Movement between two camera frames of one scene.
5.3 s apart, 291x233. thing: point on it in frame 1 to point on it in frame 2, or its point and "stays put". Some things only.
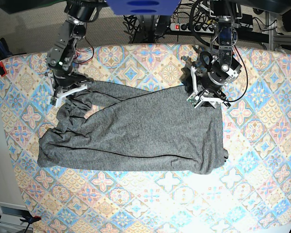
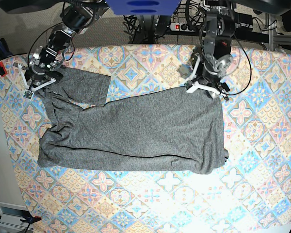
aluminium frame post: (270, 14) stays put
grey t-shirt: (114, 126) stays put
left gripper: (64, 83) to (34, 80)
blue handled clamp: (3, 50) stays put
